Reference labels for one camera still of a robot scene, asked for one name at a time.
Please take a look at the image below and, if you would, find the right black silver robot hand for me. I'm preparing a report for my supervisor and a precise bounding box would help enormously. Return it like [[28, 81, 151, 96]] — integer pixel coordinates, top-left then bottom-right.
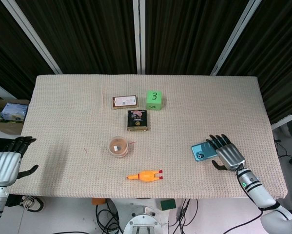
[[205, 134, 246, 172]]

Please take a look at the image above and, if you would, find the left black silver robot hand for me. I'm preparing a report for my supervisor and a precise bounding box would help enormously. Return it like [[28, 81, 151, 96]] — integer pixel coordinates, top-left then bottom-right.
[[0, 136, 39, 188]]

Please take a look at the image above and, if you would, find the smartphone with teal back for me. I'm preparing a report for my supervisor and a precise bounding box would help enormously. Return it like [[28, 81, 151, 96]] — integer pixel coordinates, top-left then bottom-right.
[[190, 142, 221, 162]]

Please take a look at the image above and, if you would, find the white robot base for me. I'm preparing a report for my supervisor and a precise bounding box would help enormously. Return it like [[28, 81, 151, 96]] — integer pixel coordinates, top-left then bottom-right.
[[122, 198, 170, 234]]

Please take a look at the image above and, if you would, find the white sneaker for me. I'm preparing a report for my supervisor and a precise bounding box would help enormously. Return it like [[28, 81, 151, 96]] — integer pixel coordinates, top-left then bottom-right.
[[20, 195, 44, 212]]

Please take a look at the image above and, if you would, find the blue plastic packet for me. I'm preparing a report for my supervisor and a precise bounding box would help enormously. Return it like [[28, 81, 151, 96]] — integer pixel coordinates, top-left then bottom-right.
[[0, 102, 29, 122]]

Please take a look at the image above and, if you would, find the beige waffle tablecloth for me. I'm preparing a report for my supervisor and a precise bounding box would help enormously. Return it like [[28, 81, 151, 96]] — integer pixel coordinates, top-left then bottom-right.
[[8, 74, 289, 200]]

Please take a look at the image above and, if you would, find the dark green block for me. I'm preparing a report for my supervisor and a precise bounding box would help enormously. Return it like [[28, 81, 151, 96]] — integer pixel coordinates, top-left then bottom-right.
[[160, 198, 176, 211]]

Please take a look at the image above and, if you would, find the yellow rubber chicken toy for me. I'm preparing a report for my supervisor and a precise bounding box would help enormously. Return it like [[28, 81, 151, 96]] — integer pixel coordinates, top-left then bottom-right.
[[126, 169, 165, 184]]

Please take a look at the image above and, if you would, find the green numbered foam cube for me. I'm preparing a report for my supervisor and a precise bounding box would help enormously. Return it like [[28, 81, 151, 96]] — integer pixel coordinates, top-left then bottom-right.
[[145, 90, 164, 110]]

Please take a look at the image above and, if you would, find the black gold meat can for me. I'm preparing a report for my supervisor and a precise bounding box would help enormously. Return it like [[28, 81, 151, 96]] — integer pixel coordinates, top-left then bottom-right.
[[126, 109, 150, 133]]

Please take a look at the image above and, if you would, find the black pleated curtain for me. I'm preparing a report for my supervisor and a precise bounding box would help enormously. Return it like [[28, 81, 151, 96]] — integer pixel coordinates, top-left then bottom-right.
[[0, 0, 57, 100], [15, 0, 139, 75], [217, 0, 292, 125], [144, 0, 249, 76]]

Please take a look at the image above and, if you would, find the clear round plastic jar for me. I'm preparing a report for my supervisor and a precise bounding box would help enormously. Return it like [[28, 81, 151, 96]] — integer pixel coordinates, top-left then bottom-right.
[[108, 136, 130, 159]]

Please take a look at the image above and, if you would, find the flat brown gold box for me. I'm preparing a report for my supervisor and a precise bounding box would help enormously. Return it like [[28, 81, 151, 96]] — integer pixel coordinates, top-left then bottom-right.
[[111, 95, 139, 111]]

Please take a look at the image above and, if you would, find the white frame post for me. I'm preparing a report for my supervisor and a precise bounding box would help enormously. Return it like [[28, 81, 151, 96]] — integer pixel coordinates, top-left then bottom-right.
[[270, 110, 292, 130], [132, 0, 140, 75], [0, 0, 63, 75], [139, 0, 147, 75], [0, 78, 18, 101], [210, 0, 262, 77]]

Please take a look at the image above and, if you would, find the black floor cable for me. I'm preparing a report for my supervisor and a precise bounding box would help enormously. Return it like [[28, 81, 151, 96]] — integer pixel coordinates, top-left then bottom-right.
[[95, 198, 127, 234], [169, 198, 200, 234]]

